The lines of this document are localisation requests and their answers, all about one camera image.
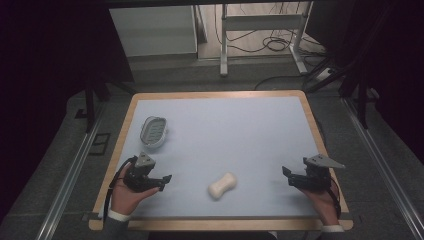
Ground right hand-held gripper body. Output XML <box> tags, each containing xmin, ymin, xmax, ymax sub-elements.
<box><xmin>287</xmin><ymin>153</ymin><xmax>346</xmax><ymax>193</ymax></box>

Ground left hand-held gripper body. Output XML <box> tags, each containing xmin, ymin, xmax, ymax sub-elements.
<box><xmin>123</xmin><ymin>151</ymin><xmax>165</xmax><ymax>193</ymax></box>

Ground grey soap dish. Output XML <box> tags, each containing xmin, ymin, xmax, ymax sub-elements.
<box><xmin>139</xmin><ymin>115</ymin><xmax>168</xmax><ymax>150</ymax></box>

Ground cream bone-shaped toy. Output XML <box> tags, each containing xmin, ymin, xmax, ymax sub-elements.
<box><xmin>207</xmin><ymin>171</ymin><xmax>238</xmax><ymax>201</ymax></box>

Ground person's right hand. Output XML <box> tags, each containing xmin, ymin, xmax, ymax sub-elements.
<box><xmin>299</xmin><ymin>179</ymin><xmax>342</xmax><ymax>228</ymax></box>

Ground person's left hand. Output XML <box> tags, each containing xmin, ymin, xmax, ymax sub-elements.
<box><xmin>110</xmin><ymin>164</ymin><xmax>161</xmax><ymax>217</ymax></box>

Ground white mat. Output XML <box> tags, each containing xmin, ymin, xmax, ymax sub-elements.
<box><xmin>98</xmin><ymin>95</ymin><xmax>323</xmax><ymax>219</ymax></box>

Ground black metal stand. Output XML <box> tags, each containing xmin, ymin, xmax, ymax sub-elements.
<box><xmin>303</xmin><ymin>13</ymin><xmax>394</xmax><ymax>130</ymax></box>
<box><xmin>75</xmin><ymin>59</ymin><xmax>138</xmax><ymax>134</ymax></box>

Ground white power strip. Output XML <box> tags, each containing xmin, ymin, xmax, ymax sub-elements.
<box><xmin>315</xmin><ymin>67</ymin><xmax>334</xmax><ymax>82</ymax></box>

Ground grey cabinet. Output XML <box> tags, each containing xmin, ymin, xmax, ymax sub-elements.
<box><xmin>109</xmin><ymin>5</ymin><xmax>198</xmax><ymax>58</ymax></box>

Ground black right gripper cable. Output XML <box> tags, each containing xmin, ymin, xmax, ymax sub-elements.
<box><xmin>328</xmin><ymin>167</ymin><xmax>342</xmax><ymax>220</ymax></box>

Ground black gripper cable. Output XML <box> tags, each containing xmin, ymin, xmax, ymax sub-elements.
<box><xmin>328</xmin><ymin>167</ymin><xmax>342</xmax><ymax>220</ymax></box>
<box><xmin>103</xmin><ymin>155</ymin><xmax>138</xmax><ymax>222</ymax></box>

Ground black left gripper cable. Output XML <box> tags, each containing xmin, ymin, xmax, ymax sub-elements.
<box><xmin>103</xmin><ymin>155</ymin><xmax>138</xmax><ymax>222</ymax></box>

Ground black floor cables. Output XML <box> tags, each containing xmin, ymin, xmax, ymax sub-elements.
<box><xmin>213</xmin><ymin>2</ymin><xmax>328</xmax><ymax>91</ymax></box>

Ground white metal desk frame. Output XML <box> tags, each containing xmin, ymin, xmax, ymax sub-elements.
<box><xmin>219</xmin><ymin>1</ymin><xmax>315</xmax><ymax>78</ymax></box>

